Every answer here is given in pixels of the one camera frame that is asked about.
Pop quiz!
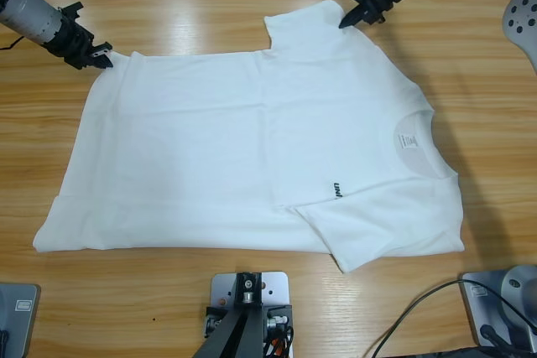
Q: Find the white t-shirt with black logo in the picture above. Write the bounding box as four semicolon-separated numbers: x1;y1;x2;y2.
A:
32;0;467;275

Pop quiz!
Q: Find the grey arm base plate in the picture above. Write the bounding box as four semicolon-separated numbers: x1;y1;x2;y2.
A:
459;270;537;350
0;282;42;358

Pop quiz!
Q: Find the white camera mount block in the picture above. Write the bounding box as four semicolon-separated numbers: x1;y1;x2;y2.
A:
209;272;294;358

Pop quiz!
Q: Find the thin black cable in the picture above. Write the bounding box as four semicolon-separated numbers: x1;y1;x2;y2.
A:
370;279;465;358

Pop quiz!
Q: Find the black cable bundle at mount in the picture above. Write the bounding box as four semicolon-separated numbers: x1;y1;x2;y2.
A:
263;324;295;358

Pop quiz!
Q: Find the thick black cable with plug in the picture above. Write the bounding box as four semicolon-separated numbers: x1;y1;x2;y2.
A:
479;324;521;358

